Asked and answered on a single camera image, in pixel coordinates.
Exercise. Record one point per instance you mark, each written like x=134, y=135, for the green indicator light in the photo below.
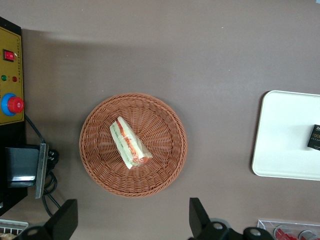
x=4, y=78

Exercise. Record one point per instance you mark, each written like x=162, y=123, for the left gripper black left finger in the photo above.
x=62, y=222

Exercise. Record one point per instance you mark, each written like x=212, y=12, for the cream plastic serving tray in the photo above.
x=280, y=137

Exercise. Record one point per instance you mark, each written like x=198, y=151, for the red rocker switch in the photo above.
x=10, y=55

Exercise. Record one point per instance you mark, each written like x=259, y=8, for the clear acrylic bottle rack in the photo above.
x=267, y=226

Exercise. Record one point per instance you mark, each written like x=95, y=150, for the triangle sandwich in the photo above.
x=127, y=142

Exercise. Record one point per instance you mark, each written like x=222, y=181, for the clear-wrapped fried snack pack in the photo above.
x=7, y=236

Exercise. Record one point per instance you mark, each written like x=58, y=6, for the red indicator light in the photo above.
x=15, y=79

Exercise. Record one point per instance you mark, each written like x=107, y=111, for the round brown wicker basket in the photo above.
x=162, y=160

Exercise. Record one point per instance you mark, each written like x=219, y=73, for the black countertop machine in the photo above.
x=10, y=135

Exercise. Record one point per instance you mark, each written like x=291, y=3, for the small black printed box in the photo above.
x=315, y=137

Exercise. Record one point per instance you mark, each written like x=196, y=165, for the yellow control panel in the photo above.
x=12, y=70

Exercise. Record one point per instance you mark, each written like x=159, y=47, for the red cola bottle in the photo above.
x=282, y=233
x=308, y=236

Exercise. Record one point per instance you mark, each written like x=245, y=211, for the red emergency stop button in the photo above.
x=13, y=105

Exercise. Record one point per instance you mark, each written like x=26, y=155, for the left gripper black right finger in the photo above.
x=200, y=220

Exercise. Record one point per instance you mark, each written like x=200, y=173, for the grey metal bracket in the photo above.
x=22, y=165

